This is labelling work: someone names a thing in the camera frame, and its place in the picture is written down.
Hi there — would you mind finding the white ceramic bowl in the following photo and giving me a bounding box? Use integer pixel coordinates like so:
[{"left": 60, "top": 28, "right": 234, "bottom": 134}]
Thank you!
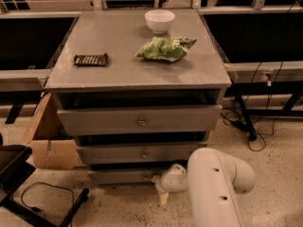
[{"left": 145, "top": 9, "right": 175, "bottom": 34}]

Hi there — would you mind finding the black cables right floor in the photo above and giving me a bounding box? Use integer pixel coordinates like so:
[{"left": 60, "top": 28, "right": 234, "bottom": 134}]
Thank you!
[{"left": 220, "top": 61, "right": 285, "bottom": 152}]

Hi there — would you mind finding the dark chocolate bar wrapper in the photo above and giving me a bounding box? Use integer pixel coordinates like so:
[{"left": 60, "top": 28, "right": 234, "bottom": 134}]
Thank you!
[{"left": 74, "top": 53, "right": 108, "bottom": 67}]

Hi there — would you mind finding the black folding stand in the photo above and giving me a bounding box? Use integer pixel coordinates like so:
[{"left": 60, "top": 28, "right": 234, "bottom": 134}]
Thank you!
[{"left": 0, "top": 145, "right": 89, "bottom": 227}]

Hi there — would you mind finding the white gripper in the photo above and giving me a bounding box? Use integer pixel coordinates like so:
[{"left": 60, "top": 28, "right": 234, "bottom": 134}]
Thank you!
[{"left": 151, "top": 164, "right": 188, "bottom": 206}]

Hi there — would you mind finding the grey middle drawer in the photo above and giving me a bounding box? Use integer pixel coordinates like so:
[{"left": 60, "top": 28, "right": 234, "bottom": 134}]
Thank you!
[{"left": 77, "top": 142, "right": 206, "bottom": 165}]

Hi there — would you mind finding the green chip bag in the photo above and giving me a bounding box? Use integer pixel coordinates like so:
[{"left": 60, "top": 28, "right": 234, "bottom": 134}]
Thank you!
[{"left": 135, "top": 36, "right": 197, "bottom": 62}]

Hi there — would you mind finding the black floor cable left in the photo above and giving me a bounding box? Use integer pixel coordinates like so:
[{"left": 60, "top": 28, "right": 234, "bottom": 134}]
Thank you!
[{"left": 20, "top": 181, "right": 76, "bottom": 213}]

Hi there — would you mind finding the grey bottom drawer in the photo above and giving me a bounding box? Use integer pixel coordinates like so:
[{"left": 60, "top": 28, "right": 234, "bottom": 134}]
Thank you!
[{"left": 88, "top": 167, "right": 167, "bottom": 185}]

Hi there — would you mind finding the grey drawer cabinet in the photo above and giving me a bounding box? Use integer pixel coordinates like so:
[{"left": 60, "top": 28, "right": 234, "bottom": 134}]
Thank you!
[{"left": 45, "top": 10, "right": 230, "bottom": 171}]

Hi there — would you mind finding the grey drawer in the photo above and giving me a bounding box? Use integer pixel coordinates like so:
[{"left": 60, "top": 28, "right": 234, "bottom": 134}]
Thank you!
[
  {"left": 58, "top": 105, "right": 222, "bottom": 136},
  {"left": 88, "top": 167, "right": 167, "bottom": 185},
  {"left": 77, "top": 142, "right": 206, "bottom": 165}
]

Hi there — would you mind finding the black table leg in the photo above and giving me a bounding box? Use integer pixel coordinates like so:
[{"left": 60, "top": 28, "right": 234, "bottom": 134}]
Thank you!
[{"left": 235, "top": 93, "right": 257, "bottom": 141}]

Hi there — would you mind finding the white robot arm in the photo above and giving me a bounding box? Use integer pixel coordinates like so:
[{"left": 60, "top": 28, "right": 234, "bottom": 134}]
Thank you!
[{"left": 152, "top": 148, "right": 256, "bottom": 227}]

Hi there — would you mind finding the brown cardboard box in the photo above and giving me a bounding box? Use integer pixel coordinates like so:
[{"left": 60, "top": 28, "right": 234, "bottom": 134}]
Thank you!
[{"left": 20, "top": 94, "right": 79, "bottom": 170}]

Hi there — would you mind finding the grey top drawer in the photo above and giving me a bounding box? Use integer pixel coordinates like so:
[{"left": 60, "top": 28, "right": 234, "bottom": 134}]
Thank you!
[{"left": 58, "top": 105, "right": 222, "bottom": 136}]

